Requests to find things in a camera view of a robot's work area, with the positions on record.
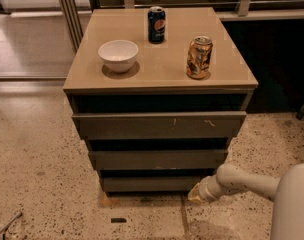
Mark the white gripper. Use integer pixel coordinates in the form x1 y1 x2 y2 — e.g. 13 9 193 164
188 176 222 204

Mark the grey drawer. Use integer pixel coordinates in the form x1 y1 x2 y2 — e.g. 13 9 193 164
100 176 202 193
72 111 246 140
89 149 227 170

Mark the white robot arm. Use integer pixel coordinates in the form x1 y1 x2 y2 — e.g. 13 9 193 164
188 163 304 240

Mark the grey drawer cabinet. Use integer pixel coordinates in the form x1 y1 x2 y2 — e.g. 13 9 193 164
64 7 258 180

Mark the small black floor object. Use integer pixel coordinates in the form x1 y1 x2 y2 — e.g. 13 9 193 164
111 218 127 223

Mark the orange soda can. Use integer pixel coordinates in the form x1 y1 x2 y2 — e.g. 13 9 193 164
186 35 213 79

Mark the white ceramic bowl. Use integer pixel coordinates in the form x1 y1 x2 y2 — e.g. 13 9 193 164
98 40 138 73

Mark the metal rod on floor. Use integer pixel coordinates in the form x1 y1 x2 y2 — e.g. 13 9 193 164
0 212 23 240

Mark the blue Pepsi can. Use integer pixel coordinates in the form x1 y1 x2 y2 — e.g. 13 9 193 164
148 6 166 44

